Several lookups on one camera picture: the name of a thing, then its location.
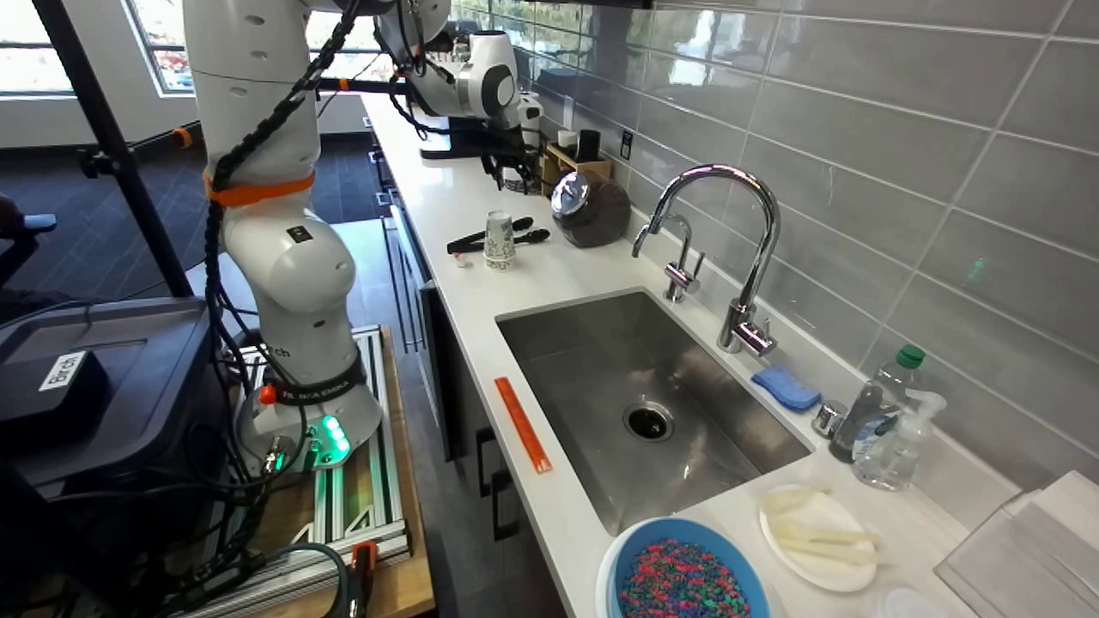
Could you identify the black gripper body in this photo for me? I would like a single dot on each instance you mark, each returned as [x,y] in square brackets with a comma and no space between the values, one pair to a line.
[511,148]

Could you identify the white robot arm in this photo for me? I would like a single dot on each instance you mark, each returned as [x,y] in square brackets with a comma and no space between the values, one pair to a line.
[254,72]

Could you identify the black scissors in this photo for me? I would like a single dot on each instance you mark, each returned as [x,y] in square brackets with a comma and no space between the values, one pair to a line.
[519,231]

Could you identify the small chrome faucet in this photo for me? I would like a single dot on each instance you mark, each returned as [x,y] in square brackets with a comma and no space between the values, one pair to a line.
[680,271]

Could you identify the orange strip on counter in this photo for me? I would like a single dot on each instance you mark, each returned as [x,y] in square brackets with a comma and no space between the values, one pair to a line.
[524,426]

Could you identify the stainless steel sink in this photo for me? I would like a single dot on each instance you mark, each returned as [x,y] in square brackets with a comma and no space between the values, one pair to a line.
[642,409]

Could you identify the blue sponge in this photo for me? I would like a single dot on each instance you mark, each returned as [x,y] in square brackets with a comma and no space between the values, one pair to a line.
[788,391]

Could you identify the black tripod pole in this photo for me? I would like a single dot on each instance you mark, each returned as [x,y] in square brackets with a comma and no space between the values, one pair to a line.
[110,141]

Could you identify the clear soap bottle green cap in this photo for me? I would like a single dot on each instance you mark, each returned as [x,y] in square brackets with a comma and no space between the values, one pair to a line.
[881,395]

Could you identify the blue bowl with beads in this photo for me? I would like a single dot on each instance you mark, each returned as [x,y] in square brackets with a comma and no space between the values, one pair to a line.
[679,568]

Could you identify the clear spray bottle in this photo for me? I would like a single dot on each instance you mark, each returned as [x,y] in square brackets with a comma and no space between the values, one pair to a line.
[888,452]

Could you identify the white plate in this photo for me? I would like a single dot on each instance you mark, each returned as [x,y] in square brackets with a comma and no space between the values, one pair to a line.
[818,542]

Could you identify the black case with label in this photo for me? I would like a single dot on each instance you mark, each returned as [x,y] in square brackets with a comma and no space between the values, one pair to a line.
[51,400]

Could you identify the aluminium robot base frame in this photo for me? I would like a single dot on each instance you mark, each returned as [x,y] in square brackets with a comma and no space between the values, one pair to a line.
[326,529]

